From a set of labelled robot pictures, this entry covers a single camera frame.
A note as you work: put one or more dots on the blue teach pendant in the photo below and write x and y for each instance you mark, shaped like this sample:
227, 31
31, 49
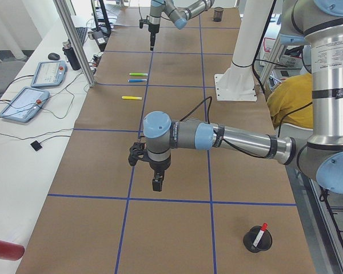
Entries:
49, 74
25, 105

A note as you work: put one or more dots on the blue teach pendant far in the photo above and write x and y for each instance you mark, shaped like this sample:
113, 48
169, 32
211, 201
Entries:
49, 74

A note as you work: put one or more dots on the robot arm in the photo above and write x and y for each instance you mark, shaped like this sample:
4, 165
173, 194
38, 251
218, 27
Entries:
313, 100
179, 16

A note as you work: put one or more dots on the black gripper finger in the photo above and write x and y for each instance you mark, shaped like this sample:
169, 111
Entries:
152, 44
157, 181

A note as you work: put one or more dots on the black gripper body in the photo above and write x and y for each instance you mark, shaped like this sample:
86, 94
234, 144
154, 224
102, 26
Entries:
152, 31
159, 166

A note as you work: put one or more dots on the person in yellow shirt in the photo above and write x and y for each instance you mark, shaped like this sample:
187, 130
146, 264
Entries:
291, 102

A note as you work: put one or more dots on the red and white marker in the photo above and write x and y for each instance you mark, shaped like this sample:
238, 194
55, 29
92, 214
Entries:
260, 234

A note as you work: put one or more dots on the red water bottle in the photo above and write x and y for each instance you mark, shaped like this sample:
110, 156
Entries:
11, 251

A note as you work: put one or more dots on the green marker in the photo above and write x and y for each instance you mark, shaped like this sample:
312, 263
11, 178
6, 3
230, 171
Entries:
138, 74

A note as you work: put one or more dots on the aluminium frame post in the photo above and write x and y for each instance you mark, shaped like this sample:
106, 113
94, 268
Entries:
65, 16

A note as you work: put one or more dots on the blue marker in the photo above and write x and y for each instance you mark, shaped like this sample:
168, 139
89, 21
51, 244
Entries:
137, 80

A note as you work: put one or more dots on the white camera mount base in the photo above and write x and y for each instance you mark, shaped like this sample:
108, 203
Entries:
237, 82

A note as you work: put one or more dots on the black keyboard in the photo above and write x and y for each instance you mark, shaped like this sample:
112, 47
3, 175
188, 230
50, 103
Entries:
82, 34

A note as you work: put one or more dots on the yellow marker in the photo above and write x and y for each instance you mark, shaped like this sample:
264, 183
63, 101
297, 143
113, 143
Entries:
131, 97

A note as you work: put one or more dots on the blue teach pendant near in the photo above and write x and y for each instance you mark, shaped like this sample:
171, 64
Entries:
25, 105

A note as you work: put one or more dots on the small black sensor pad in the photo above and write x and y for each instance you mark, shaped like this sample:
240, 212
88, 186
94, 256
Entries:
36, 145

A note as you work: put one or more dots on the black mesh cup far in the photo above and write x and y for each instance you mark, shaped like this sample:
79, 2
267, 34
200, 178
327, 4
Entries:
218, 13

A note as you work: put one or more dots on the black water bottle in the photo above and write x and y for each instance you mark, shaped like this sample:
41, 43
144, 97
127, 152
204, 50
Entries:
71, 56

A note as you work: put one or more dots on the black computer mouse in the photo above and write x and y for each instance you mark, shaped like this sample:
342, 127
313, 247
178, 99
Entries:
53, 57

